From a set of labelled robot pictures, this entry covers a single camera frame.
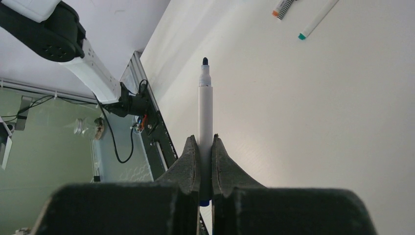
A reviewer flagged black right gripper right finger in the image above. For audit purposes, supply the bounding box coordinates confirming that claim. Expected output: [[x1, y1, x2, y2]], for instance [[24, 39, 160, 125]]
[[212, 135, 377, 235]]

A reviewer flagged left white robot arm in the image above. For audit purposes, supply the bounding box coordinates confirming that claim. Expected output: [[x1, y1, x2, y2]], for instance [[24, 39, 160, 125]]
[[0, 0, 154, 117]]

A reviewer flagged black checkered pen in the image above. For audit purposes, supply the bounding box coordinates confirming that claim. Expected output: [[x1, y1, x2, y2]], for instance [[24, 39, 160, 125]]
[[277, 0, 296, 20]]

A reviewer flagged white pen orange end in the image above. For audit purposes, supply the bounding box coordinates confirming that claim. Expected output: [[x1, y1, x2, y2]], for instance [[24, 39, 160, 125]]
[[272, 0, 286, 17]]

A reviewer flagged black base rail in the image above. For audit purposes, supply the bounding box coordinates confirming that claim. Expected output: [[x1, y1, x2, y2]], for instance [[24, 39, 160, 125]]
[[127, 53, 208, 235]]

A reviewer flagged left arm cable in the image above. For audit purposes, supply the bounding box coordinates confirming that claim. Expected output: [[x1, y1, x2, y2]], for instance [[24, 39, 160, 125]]
[[94, 79, 150, 165]]

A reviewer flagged white pen green end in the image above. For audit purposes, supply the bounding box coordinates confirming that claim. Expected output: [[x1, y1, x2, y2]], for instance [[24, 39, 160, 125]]
[[298, 0, 339, 41]]

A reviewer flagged glass jar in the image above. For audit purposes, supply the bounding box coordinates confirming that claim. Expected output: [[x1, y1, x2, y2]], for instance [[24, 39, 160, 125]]
[[73, 117, 105, 140]]

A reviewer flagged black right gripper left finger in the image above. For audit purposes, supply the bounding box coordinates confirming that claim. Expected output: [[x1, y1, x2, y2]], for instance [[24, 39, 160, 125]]
[[32, 136, 201, 235]]

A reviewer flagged white pen blue end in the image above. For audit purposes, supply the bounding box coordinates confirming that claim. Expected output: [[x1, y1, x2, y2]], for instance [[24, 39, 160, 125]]
[[197, 57, 213, 207]]

